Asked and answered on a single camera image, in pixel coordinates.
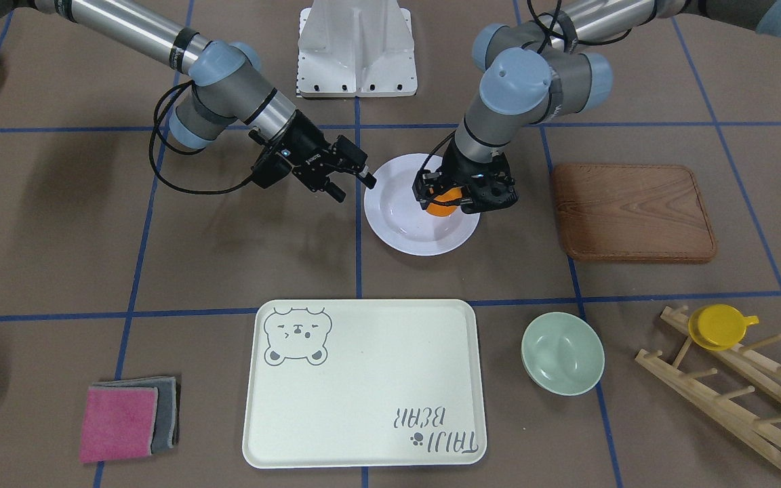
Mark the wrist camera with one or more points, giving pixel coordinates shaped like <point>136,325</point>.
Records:
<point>269,169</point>
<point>489,192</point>

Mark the pink cloth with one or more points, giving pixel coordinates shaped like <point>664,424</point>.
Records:
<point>118,423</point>

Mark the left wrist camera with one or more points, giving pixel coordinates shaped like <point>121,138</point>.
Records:
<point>489,192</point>

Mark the green bowl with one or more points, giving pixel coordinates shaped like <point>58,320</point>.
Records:
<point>563,354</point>

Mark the orange fruit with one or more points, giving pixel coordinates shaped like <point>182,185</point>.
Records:
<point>445,204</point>

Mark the white round plate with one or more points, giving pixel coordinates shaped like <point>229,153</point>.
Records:
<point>397,218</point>

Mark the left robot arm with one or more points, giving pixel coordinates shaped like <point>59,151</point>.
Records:
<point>536,71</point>

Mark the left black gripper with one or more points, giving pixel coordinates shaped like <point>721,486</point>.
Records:
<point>462,165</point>

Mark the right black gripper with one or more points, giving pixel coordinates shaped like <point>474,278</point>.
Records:
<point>307,146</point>

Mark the wooden cutting board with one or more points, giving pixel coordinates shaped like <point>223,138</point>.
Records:
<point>611,212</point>

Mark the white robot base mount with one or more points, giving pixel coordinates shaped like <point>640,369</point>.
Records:
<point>352,49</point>

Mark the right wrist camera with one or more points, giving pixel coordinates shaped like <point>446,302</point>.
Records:
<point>269,169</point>

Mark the yellow cup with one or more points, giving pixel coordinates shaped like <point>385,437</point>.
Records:
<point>718,327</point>

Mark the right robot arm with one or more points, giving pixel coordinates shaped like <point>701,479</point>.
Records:
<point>226,86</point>

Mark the cream bear serving tray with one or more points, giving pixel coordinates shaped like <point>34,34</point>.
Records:
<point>364,383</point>

